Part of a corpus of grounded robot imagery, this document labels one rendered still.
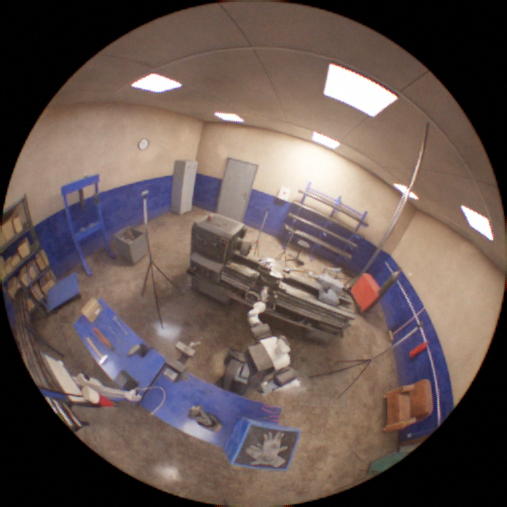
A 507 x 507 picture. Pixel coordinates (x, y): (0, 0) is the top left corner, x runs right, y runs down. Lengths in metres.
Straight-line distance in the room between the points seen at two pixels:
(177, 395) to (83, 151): 4.05
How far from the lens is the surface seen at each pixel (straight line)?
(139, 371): 1.56
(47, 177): 3.84
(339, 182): 4.98
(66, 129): 3.89
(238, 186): 5.25
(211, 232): 2.07
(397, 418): 3.94
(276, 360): 1.18
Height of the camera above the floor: 2.31
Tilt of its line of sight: 34 degrees down
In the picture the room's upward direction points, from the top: 19 degrees clockwise
